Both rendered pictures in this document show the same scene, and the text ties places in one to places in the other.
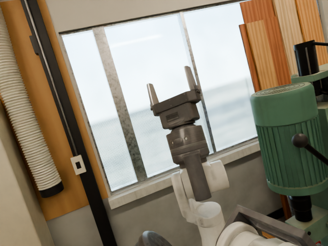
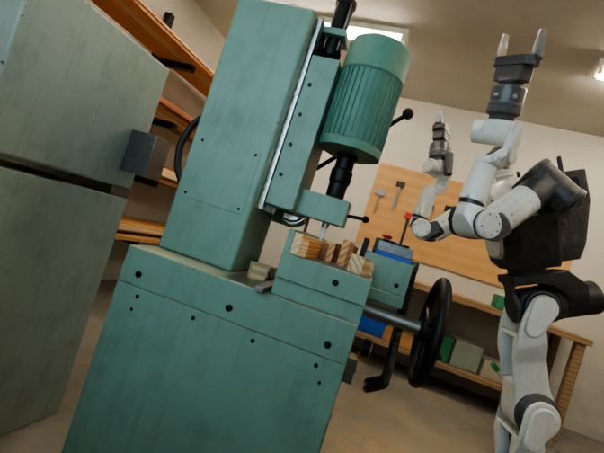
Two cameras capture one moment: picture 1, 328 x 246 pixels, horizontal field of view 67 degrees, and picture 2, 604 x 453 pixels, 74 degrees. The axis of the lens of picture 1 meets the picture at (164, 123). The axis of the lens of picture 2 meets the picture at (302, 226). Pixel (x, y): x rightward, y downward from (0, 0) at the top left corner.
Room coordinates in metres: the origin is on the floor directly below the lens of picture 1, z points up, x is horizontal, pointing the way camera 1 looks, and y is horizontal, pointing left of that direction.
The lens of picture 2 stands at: (1.70, 0.18, 0.95)
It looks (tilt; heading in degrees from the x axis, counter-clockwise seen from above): 1 degrees up; 213
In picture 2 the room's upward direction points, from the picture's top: 18 degrees clockwise
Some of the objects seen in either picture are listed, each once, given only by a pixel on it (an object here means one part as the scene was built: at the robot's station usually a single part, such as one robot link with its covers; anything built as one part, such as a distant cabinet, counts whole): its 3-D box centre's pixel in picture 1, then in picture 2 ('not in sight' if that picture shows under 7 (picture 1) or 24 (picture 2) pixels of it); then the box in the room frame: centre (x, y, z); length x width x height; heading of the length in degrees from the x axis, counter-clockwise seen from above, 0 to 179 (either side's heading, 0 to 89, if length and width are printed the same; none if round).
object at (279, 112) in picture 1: (288, 137); (364, 102); (0.74, -0.36, 1.35); 0.18 x 0.18 x 0.31
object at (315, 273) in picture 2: not in sight; (350, 278); (0.61, -0.29, 0.87); 0.61 x 0.30 x 0.06; 21
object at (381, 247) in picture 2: not in sight; (392, 249); (0.58, -0.21, 0.99); 0.13 x 0.11 x 0.06; 21
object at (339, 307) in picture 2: not in sight; (326, 292); (0.72, -0.30, 0.82); 0.40 x 0.21 x 0.04; 21
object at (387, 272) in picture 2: not in sight; (384, 272); (0.58, -0.21, 0.91); 0.15 x 0.14 x 0.09; 21
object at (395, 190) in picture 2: not in sight; (463, 228); (-2.53, -0.67, 1.50); 2.00 x 0.04 x 0.90; 106
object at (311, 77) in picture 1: (309, 69); (336, 30); (0.79, -0.49, 1.54); 0.08 x 0.08 x 0.17; 21
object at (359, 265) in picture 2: not in sight; (359, 264); (0.83, -0.19, 0.92); 0.04 x 0.04 x 0.04; 0
